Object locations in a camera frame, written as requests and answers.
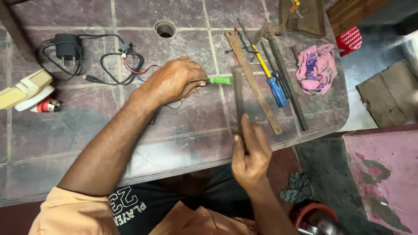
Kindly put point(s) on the person's right hand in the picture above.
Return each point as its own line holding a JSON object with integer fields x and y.
{"x": 251, "y": 166}

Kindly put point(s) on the person's left hand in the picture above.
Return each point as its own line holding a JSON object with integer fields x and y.
{"x": 173, "y": 80}

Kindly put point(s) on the person's left fingers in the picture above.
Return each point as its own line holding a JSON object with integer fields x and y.
{"x": 197, "y": 76}

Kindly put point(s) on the dark metal file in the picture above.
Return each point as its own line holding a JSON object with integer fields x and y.
{"x": 239, "y": 98}

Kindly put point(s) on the rusty flat metal file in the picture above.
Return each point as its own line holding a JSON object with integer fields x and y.
{"x": 253, "y": 81}

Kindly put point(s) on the small rusty bolt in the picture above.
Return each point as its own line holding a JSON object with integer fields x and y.
{"x": 295, "y": 54}

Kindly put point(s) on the pink floral cloth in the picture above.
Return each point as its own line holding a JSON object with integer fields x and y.
{"x": 315, "y": 68}

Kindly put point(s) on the orange tag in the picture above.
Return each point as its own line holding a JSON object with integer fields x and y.
{"x": 294, "y": 6}

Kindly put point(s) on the dark wooden board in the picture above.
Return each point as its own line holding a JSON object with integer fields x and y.
{"x": 305, "y": 19}

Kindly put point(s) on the black printed shorts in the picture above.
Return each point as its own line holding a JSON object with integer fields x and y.
{"x": 156, "y": 202}

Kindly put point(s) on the black power adapter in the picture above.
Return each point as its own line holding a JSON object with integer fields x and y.
{"x": 67, "y": 47}

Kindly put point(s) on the grey rag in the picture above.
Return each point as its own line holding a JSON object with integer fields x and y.
{"x": 297, "y": 189}

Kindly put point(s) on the brown wooden plank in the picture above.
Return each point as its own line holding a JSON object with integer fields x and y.
{"x": 352, "y": 11}

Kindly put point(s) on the cream plastic housing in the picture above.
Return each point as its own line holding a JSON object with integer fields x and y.
{"x": 24, "y": 89}

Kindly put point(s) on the red rimmed steel pot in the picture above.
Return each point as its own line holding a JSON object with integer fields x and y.
{"x": 313, "y": 217}

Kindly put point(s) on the wooden furniture leg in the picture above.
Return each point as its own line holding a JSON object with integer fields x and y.
{"x": 14, "y": 29}

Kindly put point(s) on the brown cardboard piece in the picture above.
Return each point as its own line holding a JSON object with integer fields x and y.
{"x": 388, "y": 94}

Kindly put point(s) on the pink painted board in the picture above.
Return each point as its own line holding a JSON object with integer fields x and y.
{"x": 382, "y": 176}

